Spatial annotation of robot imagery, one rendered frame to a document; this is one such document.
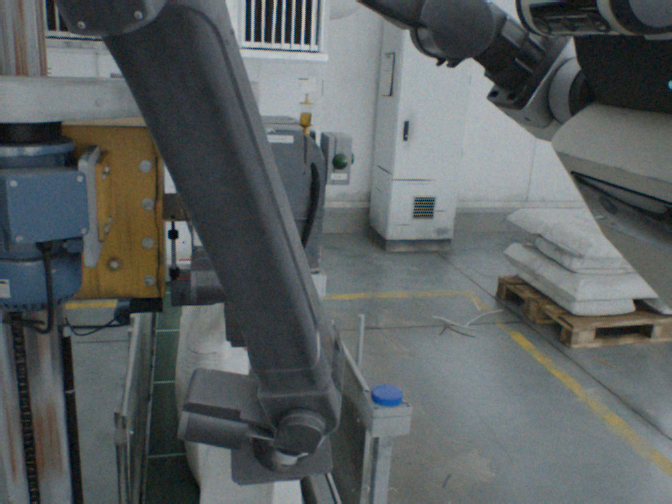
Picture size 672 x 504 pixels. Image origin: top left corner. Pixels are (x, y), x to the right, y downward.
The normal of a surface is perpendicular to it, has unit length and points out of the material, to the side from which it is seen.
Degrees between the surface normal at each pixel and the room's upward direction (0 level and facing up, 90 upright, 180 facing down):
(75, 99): 90
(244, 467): 47
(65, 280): 91
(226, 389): 28
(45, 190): 90
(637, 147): 40
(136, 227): 90
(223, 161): 116
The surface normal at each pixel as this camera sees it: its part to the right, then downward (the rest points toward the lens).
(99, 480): 0.05, -0.95
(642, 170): -0.59, -0.72
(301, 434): -0.09, 0.70
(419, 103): 0.22, 0.30
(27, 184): 0.62, 0.26
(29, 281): 0.43, 0.31
